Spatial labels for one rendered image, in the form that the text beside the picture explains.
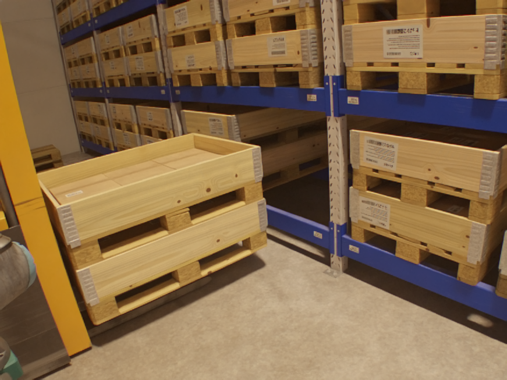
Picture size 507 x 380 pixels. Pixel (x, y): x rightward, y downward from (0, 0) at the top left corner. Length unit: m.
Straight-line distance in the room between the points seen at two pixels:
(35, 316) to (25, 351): 0.20
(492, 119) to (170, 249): 1.70
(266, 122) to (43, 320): 2.14
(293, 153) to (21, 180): 2.27
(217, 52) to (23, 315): 2.13
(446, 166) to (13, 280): 1.77
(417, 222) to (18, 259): 1.77
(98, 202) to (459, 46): 1.77
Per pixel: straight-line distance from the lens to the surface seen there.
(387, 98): 2.04
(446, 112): 1.90
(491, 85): 1.80
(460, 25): 1.84
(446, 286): 2.21
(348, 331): 2.18
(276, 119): 3.23
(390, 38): 1.99
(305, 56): 2.32
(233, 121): 2.96
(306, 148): 3.53
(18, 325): 2.11
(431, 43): 1.89
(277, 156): 3.31
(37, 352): 2.21
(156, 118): 4.15
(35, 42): 7.57
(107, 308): 2.17
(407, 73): 1.95
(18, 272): 1.25
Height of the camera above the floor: 1.43
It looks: 21 degrees down
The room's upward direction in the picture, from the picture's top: 6 degrees counter-clockwise
